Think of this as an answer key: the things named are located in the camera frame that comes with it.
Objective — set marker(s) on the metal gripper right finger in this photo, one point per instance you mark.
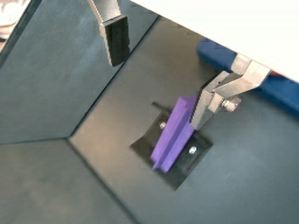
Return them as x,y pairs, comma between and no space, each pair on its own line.
220,93

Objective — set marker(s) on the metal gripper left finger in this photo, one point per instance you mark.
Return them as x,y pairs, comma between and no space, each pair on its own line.
112,29

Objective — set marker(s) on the purple star-shaped prism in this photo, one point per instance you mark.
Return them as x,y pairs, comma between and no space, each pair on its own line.
176,134

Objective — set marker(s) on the black curved fixture stand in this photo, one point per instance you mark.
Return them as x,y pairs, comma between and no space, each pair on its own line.
191,155

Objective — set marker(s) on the blue shape-sorter base block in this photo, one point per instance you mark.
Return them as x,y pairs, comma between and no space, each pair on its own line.
277,89

